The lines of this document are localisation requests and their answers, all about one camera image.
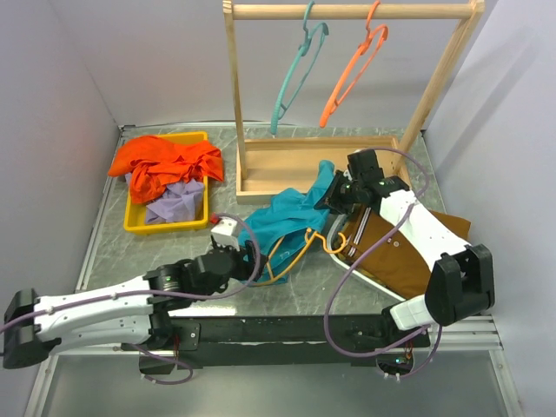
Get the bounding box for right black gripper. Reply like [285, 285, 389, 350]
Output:
[314, 170, 363, 215]

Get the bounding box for yellow plastic hanger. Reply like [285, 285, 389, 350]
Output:
[259, 228, 348, 287]

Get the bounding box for teal t shirt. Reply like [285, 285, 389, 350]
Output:
[245, 160, 334, 287]

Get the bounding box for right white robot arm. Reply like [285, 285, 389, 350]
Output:
[315, 149, 495, 347]

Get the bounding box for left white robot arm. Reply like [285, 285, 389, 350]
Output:
[1, 242, 268, 369]

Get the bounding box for orange plastic hanger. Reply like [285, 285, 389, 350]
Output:
[319, 1, 389, 128]

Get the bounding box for teal plastic hanger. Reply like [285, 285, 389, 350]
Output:
[268, 0, 331, 136]

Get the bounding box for orange t shirt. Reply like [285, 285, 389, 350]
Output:
[108, 131, 224, 204]

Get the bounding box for lilac cloth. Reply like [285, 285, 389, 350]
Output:
[123, 179, 207, 231]

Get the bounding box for white laundry basket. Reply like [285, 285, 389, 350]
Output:
[327, 215, 407, 301]

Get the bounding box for brown trousers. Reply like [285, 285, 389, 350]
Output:
[336, 206, 473, 301]

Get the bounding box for yellow plastic tray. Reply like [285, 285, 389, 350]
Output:
[123, 131, 209, 235]

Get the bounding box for wooden clothes rack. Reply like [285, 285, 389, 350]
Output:
[222, 0, 486, 206]

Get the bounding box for black base bar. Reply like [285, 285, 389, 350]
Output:
[140, 314, 409, 369]

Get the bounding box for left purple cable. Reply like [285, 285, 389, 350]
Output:
[0, 212, 269, 387]

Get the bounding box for purple cable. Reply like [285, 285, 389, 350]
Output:
[324, 148, 444, 379]
[0, 212, 269, 387]

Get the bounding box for aluminium rail frame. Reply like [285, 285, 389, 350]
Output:
[23, 122, 521, 416]

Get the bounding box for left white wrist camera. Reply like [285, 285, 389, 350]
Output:
[209, 214, 240, 250]

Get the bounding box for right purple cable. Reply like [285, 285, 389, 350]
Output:
[324, 148, 444, 379]

